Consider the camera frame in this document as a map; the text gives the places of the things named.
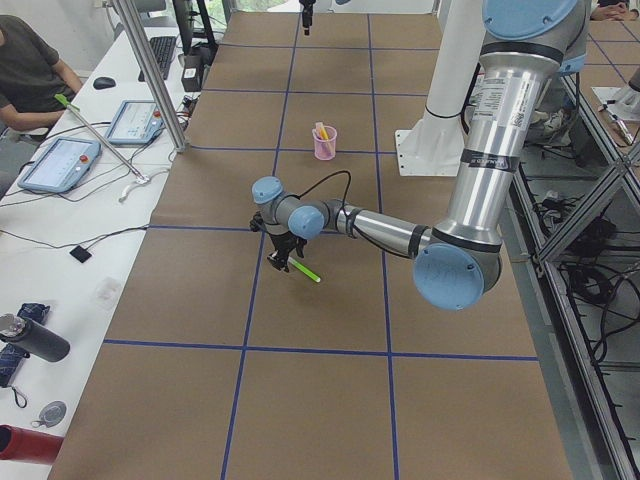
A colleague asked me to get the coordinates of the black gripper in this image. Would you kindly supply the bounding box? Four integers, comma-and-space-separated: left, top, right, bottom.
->
299, 0, 315, 36
267, 231, 307, 273

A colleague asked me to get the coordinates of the green highlighter pen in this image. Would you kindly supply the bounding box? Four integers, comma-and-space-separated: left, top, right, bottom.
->
288, 257, 321, 283

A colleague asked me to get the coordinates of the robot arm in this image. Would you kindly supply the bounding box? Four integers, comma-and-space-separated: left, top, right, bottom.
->
250, 1, 591, 310

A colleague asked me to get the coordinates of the pink mesh pen holder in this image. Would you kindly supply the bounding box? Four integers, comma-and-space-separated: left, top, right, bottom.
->
311, 125, 337, 161

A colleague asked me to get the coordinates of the black computer monitor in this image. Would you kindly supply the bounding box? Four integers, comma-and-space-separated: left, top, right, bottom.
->
171, 0, 218, 58

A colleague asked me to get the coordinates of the black keyboard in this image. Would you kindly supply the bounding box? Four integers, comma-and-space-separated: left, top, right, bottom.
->
149, 36, 177, 80

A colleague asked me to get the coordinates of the far teach pendant tablet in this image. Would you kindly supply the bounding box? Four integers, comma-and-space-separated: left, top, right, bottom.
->
106, 100, 164, 146

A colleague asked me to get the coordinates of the teach pendant tablet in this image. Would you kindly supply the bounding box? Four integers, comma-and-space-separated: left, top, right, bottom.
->
18, 137, 102, 193
106, 100, 164, 146

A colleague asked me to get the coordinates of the black computer mouse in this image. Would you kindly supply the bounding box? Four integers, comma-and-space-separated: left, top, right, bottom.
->
92, 76, 116, 90

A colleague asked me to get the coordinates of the near teach pendant tablet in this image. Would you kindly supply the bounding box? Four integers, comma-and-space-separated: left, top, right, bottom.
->
18, 137, 102, 193

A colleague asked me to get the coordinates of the metal rod with green tip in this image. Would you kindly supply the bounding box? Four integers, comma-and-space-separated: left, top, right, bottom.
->
54, 94, 151, 185

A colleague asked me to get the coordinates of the black water bottle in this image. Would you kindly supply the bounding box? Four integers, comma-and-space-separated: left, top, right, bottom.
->
1, 314, 70, 362

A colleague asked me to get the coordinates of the seated person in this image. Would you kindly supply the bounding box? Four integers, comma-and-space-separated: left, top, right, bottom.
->
1, 15, 83, 132

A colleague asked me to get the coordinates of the round grey tag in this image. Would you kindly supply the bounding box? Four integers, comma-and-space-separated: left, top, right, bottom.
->
31, 400, 67, 428

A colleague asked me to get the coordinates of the blue folded umbrella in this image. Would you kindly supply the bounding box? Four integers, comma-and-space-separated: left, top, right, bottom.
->
0, 303, 50, 388

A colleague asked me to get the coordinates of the red bottle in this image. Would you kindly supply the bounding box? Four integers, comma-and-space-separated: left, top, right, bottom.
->
1, 425, 64, 465

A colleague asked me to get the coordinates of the aluminium frame post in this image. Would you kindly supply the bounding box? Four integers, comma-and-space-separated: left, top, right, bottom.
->
109, 0, 187, 153

